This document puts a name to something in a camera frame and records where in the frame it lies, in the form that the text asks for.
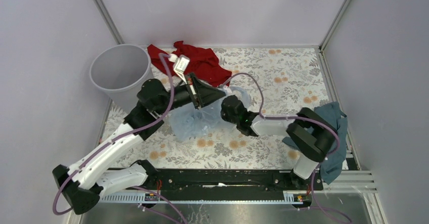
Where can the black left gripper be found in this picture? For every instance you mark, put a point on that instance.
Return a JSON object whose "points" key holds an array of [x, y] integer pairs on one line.
{"points": [[206, 94]]}

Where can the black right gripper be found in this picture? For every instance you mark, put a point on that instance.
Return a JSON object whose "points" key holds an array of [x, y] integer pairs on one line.
{"points": [[222, 103]]}

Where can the light blue plastic trash bag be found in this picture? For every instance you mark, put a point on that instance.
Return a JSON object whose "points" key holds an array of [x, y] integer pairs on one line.
{"points": [[188, 122]]}

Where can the grey plastic trash bin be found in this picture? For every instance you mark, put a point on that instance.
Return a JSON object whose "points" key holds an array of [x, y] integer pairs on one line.
{"points": [[120, 72]]}

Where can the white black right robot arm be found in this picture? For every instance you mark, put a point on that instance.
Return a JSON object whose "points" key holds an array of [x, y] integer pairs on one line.
{"points": [[260, 125]]}

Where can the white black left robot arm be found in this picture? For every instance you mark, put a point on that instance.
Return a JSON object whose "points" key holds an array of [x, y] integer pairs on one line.
{"points": [[83, 183]]}

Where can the red cloth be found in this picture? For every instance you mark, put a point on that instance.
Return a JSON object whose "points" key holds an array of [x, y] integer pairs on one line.
{"points": [[204, 63]]}

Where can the floral patterned table mat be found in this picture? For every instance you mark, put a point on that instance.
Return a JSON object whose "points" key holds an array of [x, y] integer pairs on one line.
{"points": [[278, 82]]}

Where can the teal blue cloth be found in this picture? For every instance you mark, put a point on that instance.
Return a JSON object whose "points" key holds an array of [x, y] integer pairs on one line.
{"points": [[320, 136]]}

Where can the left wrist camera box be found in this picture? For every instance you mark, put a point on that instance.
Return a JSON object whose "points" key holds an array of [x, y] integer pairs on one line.
{"points": [[180, 63]]}

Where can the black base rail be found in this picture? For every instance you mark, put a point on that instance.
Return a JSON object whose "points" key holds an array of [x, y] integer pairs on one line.
{"points": [[178, 180]]}

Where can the grey slotted cable duct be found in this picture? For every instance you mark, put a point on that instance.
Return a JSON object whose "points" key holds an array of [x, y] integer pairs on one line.
{"points": [[211, 196]]}

